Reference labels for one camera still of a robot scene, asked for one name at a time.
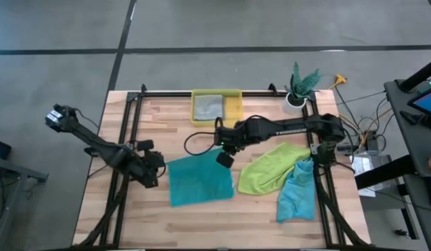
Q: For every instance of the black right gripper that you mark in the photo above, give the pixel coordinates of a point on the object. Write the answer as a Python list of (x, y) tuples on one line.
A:
[(225, 160)]

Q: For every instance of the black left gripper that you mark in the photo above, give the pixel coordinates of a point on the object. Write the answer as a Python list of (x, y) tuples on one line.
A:
[(145, 167)]

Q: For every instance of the teal microfiber towel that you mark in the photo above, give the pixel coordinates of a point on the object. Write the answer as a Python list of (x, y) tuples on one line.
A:
[(201, 179)]

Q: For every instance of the grey microfiber towel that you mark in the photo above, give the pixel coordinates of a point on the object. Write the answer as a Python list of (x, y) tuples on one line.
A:
[(208, 108)]

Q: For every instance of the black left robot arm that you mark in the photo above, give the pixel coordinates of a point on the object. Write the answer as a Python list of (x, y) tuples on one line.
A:
[(97, 146)]

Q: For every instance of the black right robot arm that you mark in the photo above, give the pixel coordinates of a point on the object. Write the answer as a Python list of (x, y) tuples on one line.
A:
[(288, 129)]

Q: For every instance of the lime green microfiber towel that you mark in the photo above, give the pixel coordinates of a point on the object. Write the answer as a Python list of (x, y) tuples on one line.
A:
[(268, 171)]

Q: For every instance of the sky blue microfiber towel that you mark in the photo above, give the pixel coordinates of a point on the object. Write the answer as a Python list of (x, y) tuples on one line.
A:
[(297, 195)]

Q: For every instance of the yellow plastic bin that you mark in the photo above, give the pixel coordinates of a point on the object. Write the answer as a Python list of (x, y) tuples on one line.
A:
[(233, 104)]

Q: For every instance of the snake plant in white pot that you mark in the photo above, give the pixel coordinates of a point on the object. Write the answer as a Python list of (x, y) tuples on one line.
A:
[(299, 89)]

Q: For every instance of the clear plastic container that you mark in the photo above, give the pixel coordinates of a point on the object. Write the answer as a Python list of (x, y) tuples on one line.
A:
[(370, 164)]

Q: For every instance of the grey metal stand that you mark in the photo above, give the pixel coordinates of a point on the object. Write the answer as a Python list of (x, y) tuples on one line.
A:
[(13, 171)]

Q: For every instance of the black power strip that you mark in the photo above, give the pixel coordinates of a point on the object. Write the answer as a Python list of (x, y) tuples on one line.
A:
[(374, 141)]

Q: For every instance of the small black floor item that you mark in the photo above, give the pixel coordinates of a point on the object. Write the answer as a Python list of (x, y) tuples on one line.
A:
[(401, 232)]

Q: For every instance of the black desk gadget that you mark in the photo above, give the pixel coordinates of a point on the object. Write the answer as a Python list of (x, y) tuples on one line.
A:
[(412, 118)]

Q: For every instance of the dark grey side desk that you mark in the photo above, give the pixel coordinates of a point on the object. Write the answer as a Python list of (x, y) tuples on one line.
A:
[(421, 146)]

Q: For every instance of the tablet with blue screen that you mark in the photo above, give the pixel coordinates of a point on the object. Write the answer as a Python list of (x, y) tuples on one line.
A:
[(428, 102)]

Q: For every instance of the black aluminium table frame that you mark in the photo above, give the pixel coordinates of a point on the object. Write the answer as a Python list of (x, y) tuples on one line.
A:
[(166, 94)]

